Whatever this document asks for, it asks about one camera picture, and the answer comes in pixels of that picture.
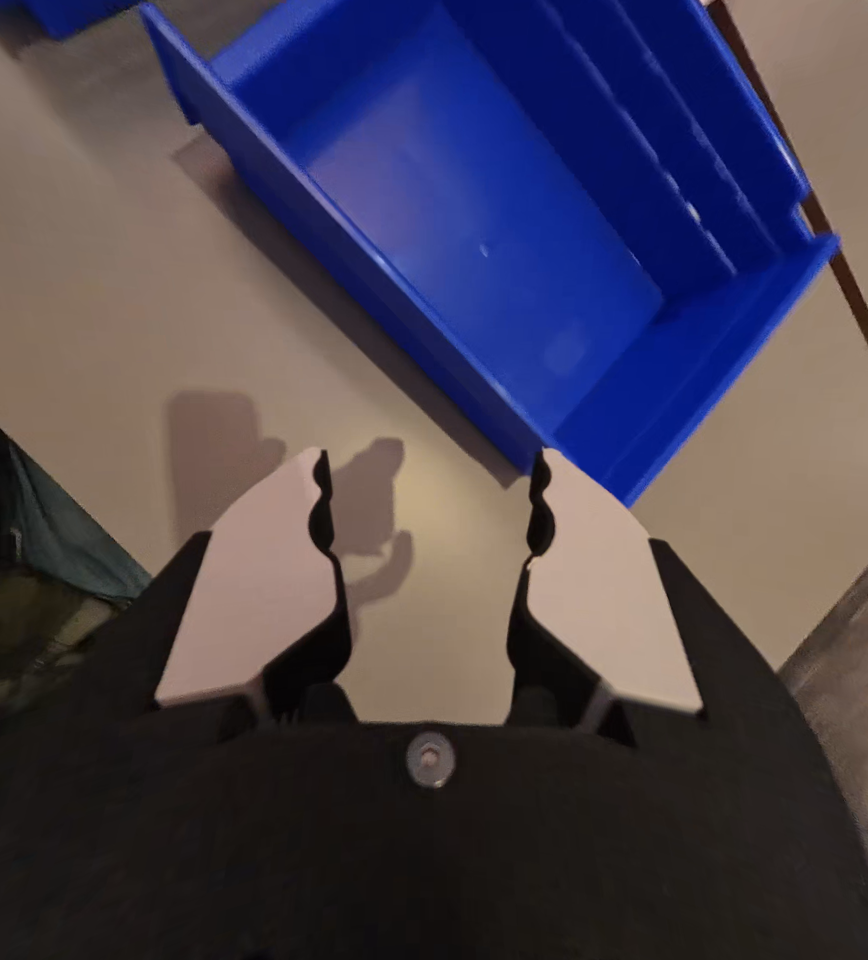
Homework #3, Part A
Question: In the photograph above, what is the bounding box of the person in plaid shirt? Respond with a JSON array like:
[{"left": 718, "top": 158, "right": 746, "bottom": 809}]
[{"left": 0, "top": 562, "right": 123, "bottom": 725}]

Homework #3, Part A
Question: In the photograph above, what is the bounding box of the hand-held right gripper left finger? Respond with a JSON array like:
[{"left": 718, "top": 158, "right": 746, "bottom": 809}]
[{"left": 153, "top": 447, "right": 352, "bottom": 725}]

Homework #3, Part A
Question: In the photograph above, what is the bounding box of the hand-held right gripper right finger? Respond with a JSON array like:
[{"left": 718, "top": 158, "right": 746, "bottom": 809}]
[{"left": 506, "top": 447, "right": 706, "bottom": 732}]

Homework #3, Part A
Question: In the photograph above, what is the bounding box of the blue plastic bin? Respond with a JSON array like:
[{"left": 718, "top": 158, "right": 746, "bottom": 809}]
[
  {"left": 140, "top": 0, "right": 843, "bottom": 509},
  {"left": 0, "top": 0, "right": 142, "bottom": 40}
]

